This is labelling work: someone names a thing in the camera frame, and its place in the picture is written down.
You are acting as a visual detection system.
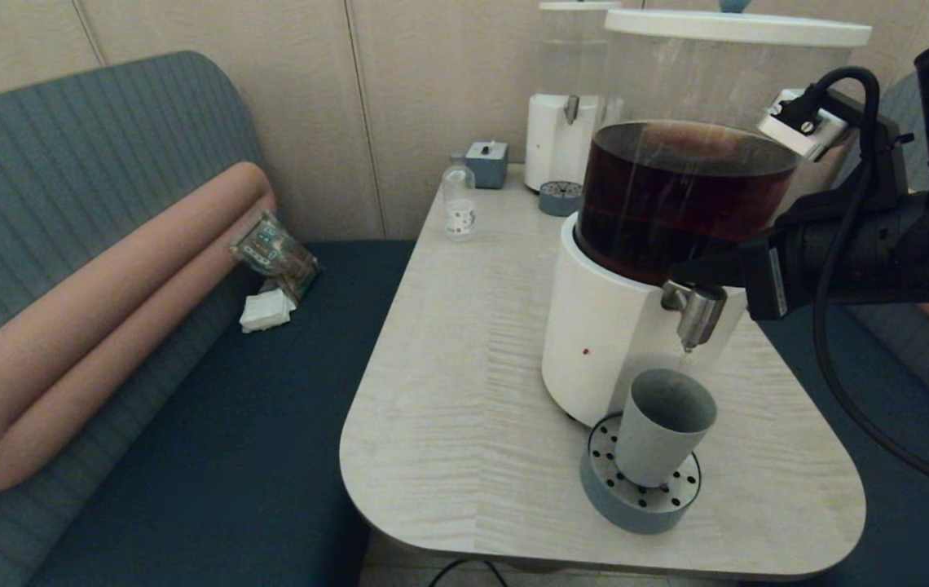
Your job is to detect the silver metal dispenser tap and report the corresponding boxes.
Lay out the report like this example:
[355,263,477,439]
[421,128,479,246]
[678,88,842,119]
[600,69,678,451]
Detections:
[660,280,731,351]

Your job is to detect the grey plastic cup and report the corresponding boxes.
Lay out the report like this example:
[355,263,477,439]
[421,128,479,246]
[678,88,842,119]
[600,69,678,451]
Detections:
[614,367,718,488]

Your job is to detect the large dispenser with dark tea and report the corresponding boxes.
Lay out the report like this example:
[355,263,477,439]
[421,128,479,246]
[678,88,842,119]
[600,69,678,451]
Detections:
[540,37,852,429]

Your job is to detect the small blue drip tray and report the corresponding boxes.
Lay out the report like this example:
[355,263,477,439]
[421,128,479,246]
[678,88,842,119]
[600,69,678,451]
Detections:
[538,180,584,218]

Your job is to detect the small white water dispenser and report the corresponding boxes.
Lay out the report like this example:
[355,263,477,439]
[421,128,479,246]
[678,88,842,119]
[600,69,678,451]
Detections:
[524,8,622,194]

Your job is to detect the large white dispenser lid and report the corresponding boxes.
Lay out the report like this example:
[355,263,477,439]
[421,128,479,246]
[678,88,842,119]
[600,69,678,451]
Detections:
[603,0,873,47]

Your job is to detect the large blue perforated drip tray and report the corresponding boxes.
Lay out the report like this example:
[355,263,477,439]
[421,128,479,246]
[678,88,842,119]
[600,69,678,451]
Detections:
[579,410,702,535]

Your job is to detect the small blue tissue box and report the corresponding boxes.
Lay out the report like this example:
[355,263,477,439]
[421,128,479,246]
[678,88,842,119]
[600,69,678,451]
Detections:
[464,140,509,190]

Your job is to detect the clear plastic bottle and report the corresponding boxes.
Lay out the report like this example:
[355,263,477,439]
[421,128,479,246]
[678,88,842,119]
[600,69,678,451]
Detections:
[442,154,478,243]

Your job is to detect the blue booth sofa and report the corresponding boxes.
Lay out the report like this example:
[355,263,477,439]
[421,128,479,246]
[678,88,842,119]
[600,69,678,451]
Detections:
[746,61,929,587]
[0,51,416,587]

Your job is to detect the green snack packet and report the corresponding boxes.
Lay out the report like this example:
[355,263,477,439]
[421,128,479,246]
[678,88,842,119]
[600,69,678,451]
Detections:
[228,210,323,304]

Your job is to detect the white folded napkin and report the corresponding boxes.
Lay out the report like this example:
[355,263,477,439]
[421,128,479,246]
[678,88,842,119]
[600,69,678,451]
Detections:
[238,287,297,333]

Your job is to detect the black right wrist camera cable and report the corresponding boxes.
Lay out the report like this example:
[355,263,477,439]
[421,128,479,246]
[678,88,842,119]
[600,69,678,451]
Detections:
[790,65,929,500]

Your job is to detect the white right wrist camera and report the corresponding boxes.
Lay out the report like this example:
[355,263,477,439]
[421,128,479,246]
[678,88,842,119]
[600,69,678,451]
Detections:
[758,88,850,161]

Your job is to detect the black floor cable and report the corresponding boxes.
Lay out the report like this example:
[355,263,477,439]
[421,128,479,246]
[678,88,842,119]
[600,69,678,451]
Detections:
[429,557,508,587]

